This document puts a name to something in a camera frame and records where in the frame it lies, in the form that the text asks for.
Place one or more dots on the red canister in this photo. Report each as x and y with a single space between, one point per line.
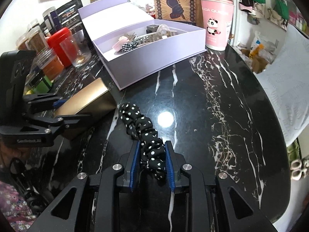
54 42

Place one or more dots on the lower pink panda cup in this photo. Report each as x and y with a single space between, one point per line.
217 19

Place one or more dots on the orange spice jar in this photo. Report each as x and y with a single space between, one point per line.
49 63

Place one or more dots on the clear drinking glass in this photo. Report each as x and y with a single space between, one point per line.
76 49

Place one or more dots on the brown printed paper bag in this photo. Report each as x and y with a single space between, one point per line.
183 11

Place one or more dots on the dark blue bottle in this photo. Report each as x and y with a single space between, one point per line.
51 20

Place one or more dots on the pink round compact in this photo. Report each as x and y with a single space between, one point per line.
121 41

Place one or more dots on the grey leaf pattern chair cover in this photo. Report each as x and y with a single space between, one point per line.
285 82

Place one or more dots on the black printed brochure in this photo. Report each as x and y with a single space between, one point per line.
69 14

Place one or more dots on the brown spice jar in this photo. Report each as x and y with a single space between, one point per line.
36 40

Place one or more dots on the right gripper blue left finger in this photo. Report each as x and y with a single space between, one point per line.
130 162

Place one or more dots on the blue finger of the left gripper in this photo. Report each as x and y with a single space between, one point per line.
59 103

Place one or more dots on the small dark square case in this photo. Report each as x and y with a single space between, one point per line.
151 29

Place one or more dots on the lilac open gift box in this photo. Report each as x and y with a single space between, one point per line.
107 20

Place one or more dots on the gold rectangular box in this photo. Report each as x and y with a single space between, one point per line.
95 99

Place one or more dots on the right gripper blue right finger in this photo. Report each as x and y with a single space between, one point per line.
176 170

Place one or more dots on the black white gingham scrunchie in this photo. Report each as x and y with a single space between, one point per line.
129 46

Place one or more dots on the white pearl hair claw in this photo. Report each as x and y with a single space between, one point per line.
162 32

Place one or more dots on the black polka dot scrunchie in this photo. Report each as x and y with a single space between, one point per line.
152 149

